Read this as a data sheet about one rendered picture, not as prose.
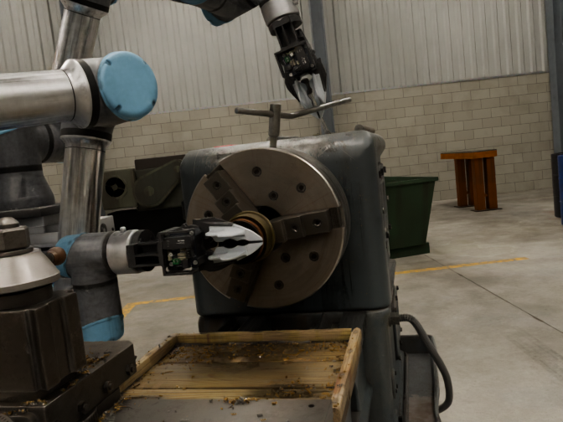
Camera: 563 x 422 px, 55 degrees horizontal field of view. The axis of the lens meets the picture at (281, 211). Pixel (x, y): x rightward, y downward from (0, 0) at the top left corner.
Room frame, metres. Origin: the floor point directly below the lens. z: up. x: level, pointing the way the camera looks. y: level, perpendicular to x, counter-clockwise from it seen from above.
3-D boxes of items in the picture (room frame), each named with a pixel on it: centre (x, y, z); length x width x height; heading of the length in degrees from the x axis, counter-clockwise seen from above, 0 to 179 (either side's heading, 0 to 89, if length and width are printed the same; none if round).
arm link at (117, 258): (0.91, 0.26, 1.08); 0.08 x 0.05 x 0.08; 165
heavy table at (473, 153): (9.63, -3.40, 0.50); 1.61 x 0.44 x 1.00; 2
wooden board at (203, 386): (0.81, 0.09, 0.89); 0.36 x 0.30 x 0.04; 76
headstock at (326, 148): (1.47, -0.05, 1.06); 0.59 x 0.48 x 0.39; 166
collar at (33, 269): (0.50, 0.26, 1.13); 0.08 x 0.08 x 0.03
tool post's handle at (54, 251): (0.55, 0.24, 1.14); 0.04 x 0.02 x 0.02; 166
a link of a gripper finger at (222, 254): (0.86, 0.08, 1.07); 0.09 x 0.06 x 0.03; 75
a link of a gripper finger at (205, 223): (0.89, 0.12, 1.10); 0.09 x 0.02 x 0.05; 75
